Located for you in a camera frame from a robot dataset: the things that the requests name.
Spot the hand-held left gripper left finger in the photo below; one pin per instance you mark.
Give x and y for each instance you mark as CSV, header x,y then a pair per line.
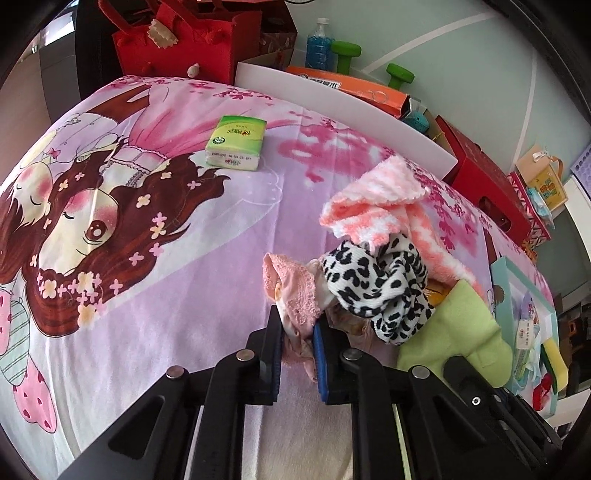
x,y
273,364

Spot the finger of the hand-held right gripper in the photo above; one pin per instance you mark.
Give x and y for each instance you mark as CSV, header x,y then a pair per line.
x,y
480,392

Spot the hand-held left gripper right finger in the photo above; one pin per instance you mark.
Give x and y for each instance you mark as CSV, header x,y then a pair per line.
x,y
322,364

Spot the pink lace cloth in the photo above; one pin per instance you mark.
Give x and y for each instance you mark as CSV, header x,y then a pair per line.
x,y
291,286

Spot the teal rimmed white tray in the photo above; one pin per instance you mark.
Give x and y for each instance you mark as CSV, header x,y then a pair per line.
x,y
508,277

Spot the green tissue pack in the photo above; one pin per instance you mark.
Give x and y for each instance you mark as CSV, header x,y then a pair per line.
x,y
235,143
524,346

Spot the light green cloth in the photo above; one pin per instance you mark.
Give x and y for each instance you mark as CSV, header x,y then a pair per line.
x,y
461,332

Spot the yellow sponge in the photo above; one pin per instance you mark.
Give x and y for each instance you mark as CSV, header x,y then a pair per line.
x,y
556,369

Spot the black and white spotted cloth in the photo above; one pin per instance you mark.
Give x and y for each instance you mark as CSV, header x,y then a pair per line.
x,y
360,286

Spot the pink and white fluffy towel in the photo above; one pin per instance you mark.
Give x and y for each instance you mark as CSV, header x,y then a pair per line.
x,y
369,198

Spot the red patterned box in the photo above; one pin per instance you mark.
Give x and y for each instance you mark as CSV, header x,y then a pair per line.
x,y
531,226

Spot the pack of blue masks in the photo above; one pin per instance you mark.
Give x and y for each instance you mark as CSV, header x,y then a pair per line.
x,y
542,203

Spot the white desk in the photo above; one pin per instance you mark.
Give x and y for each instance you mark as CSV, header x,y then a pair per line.
x,y
575,207

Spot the yellow gift bag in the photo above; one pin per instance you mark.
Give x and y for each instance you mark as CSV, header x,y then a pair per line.
x,y
542,180

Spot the red cardboard box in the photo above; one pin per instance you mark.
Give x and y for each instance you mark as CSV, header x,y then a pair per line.
x,y
475,166

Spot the purple perforated basket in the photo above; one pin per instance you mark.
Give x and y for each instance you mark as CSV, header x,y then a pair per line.
x,y
582,161

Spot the white storage box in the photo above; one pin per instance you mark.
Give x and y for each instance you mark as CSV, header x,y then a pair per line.
x,y
323,94

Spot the orange cardboard box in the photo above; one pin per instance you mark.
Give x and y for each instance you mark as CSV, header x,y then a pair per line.
x,y
351,87

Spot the green dumbbell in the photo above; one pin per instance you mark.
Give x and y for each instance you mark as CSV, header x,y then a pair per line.
x,y
346,53
400,74

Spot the blue liquid plastic bottle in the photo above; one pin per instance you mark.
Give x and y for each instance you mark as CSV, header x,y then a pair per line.
x,y
318,48

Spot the red paper gift bag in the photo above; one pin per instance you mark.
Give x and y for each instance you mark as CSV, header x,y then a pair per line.
x,y
277,37

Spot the red felt handbag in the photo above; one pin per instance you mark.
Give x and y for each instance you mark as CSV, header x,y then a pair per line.
x,y
194,46

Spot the black suitcase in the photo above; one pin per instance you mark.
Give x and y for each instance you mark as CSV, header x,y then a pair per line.
x,y
94,46

